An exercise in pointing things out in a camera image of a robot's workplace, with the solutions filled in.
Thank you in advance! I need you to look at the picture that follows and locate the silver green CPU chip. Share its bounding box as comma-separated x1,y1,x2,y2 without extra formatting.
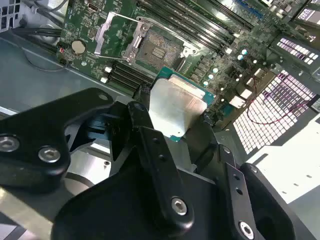
147,66,217,143

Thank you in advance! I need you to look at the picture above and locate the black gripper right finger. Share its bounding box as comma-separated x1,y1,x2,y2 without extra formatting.
193,113,313,240

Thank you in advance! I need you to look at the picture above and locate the silver CPU socket cover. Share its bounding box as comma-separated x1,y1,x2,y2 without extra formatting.
94,12,147,63

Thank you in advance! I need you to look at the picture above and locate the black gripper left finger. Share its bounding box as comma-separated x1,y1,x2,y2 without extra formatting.
0,83,196,237

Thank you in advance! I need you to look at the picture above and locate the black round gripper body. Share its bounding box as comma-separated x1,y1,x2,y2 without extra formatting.
51,107,233,240

